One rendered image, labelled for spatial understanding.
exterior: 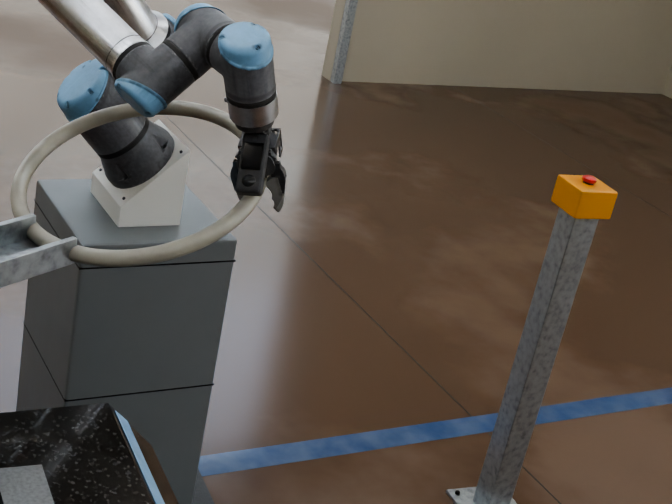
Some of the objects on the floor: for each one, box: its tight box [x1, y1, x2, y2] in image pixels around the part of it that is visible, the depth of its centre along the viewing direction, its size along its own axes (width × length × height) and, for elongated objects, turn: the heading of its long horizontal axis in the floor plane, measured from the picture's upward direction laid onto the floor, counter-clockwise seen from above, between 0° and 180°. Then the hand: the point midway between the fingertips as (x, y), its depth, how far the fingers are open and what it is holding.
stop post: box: [446, 175, 618, 504], centre depth 321 cm, size 20×20×109 cm
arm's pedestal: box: [16, 179, 237, 504], centre depth 302 cm, size 50×50×85 cm
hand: (262, 207), depth 215 cm, fingers closed on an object, 5 cm apart
